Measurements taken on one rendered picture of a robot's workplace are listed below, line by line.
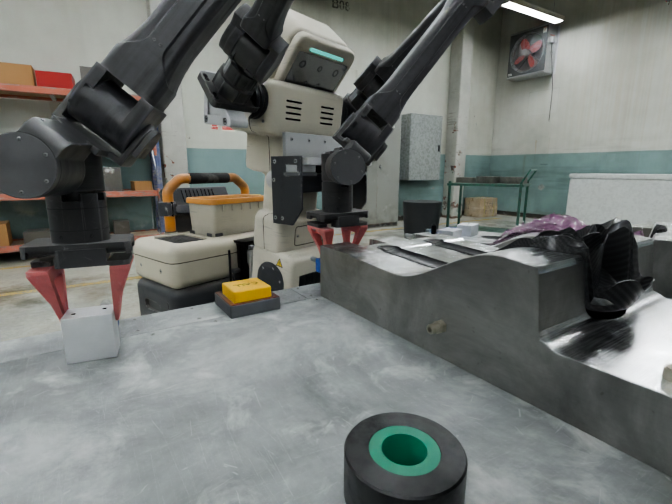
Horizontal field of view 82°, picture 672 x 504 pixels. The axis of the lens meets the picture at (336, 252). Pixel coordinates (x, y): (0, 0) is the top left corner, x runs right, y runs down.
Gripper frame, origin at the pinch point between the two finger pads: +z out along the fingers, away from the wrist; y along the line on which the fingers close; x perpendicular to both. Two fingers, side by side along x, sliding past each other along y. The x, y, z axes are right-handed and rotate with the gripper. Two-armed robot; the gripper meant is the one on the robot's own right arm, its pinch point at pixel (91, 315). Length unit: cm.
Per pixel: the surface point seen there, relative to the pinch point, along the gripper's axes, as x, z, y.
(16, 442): -16.1, 4.8, -3.3
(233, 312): 3.8, 3.4, 17.0
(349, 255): 0.0, -4.6, 33.9
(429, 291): -16.0, -3.1, 36.8
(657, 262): -18, -3, 78
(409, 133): 571, -91, 424
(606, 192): 343, 10, 643
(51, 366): -2.4, 4.6, -4.0
